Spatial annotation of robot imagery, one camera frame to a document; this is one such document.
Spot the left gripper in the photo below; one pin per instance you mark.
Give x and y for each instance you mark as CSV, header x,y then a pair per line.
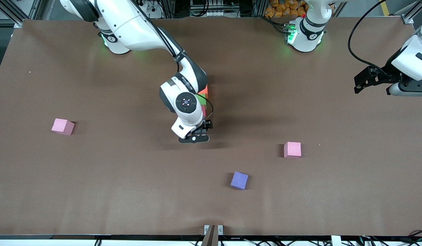
x,y
386,76

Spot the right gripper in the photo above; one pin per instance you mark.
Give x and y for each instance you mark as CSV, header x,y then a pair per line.
x,y
207,125

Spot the red foam block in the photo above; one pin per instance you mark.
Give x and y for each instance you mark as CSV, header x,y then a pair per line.
x,y
204,111

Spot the green foam block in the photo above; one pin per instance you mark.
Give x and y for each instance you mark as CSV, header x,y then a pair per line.
x,y
202,100

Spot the orange foam block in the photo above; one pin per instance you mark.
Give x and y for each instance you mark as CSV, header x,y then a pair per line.
x,y
205,92

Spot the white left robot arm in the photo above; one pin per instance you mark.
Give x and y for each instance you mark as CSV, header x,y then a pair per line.
x,y
308,34

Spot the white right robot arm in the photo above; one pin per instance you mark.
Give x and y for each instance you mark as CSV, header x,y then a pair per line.
x,y
128,24

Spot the purple foam block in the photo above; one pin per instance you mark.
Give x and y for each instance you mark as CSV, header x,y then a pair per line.
x,y
239,179

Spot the brown table cover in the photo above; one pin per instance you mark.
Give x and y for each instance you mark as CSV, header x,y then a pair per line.
x,y
163,198

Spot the pink foam block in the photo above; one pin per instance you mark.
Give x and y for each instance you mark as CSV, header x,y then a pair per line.
x,y
292,149
62,125

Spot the bag of orange items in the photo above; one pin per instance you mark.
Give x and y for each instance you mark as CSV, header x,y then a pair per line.
x,y
282,8

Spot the white equipment rack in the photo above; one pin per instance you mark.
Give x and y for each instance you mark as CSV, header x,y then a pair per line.
x,y
210,13

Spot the white power strip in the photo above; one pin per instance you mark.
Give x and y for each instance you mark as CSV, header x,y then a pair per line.
x,y
146,7

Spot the aluminium frame profile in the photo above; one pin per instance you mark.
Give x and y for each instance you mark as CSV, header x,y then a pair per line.
x,y
26,10
410,13

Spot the wooden stick with bracket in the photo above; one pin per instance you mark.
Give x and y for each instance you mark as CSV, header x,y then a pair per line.
x,y
210,237

